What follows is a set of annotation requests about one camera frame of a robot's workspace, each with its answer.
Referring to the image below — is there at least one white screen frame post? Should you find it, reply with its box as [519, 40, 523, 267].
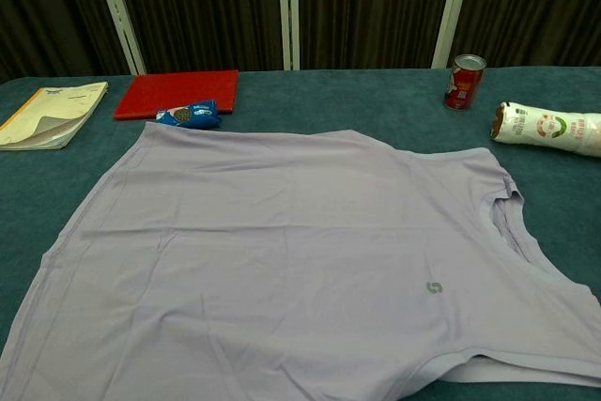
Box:
[276, 0, 301, 71]
[88, 0, 146, 76]
[430, 0, 476, 69]

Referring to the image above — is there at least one yellow-spined paper notebook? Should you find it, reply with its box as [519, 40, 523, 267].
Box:
[0, 81, 109, 152]

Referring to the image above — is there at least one lavender t-shirt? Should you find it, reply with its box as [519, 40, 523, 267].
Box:
[0, 120, 601, 401]

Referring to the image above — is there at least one teal felt table cover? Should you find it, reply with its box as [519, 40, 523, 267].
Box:
[0, 66, 601, 401]

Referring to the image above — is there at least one red flat board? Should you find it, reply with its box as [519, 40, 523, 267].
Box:
[112, 69, 239, 121]

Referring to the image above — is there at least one blue cookie packet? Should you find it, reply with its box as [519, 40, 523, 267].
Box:
[155, 99, 221, 130]

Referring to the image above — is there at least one white snack tube package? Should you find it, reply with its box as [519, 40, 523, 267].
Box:
[489, 100, 601, 159]

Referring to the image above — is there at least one red tin can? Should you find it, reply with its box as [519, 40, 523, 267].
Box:
[443, 54, 488, 112]

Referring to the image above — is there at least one dark pleated curtain panel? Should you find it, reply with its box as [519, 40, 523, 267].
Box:
[0, 0, 135, 85]
[106, 0, 287, 74]
[450, 0, 601, 69]
[298, 0, 459, 71]

